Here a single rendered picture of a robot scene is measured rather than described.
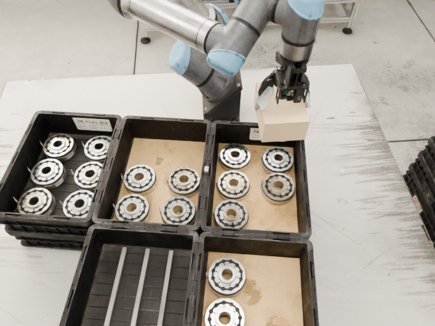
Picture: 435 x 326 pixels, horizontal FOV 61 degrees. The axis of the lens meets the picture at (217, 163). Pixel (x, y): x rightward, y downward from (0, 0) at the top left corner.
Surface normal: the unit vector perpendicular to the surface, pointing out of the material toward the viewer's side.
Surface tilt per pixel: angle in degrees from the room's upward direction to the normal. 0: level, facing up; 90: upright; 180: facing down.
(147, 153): 0
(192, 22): 28
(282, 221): 0
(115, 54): 0
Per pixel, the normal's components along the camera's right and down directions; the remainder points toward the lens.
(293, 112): 0.00, -0.58
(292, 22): -0.62, 0.64
